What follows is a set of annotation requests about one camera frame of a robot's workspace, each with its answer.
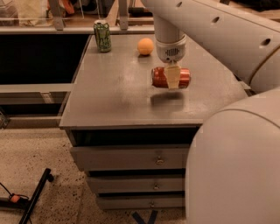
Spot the orange ball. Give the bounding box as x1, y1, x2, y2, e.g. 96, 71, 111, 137
137, 38, 154, 55

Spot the black stand leg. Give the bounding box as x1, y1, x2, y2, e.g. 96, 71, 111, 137
0, 168, 54, 224

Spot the green soda can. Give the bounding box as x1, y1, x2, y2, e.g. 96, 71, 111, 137
94, 20, 111, 53

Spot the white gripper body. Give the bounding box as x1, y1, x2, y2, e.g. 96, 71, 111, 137
156, 35, 186, 63

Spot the bottom grey drawer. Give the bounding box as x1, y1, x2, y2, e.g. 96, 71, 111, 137
96, 194, 185, 210

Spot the red coke can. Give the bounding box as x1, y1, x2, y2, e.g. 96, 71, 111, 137
151, 66, 191, 88

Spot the top grey drawer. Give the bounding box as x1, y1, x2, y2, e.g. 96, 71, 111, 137
70, 144, 189, 171

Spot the grey drawer cabinet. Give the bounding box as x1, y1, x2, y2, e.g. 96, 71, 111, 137
59, 35, 246, 198

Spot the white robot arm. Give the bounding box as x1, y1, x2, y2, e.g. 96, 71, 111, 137
141, 0, 280, 224

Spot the middle grey drawer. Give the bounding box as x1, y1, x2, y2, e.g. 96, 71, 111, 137
87, 175, 185, 193

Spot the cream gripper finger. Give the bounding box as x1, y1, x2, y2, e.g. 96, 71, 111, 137
164, 62, 181, 89

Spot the grey drawer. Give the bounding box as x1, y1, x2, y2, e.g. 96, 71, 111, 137
87, 175, 185, 193
96, 194, 185, 210
70, 144, 189, 171

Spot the metal railing frame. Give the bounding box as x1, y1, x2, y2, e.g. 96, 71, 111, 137
0, 0, 154, 34

